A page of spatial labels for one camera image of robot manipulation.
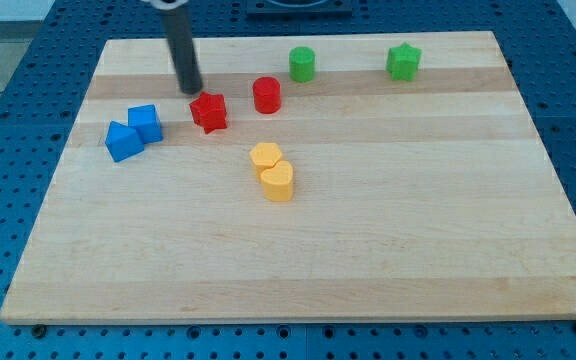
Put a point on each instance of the red cylinder block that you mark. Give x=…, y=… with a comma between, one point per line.
x=267, y=95

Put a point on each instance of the yellow heart block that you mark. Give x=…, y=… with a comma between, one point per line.
x=278, y=182

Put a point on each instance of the yellow hexagon block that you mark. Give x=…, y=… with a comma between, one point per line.
x=263, y=156

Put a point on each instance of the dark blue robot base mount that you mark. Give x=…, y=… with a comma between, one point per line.
x=297, y=8

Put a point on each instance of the blue cube block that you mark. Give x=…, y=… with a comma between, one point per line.
x=144, y=119

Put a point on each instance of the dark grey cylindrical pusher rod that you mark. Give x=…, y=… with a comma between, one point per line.
x=177, y=26

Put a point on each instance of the green cylinder block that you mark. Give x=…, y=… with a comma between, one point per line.
x=302, y=64

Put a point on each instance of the green star block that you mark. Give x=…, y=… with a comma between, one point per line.
x=403, y=61

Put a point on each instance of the red star block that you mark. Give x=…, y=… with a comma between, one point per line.
x=209, y=112

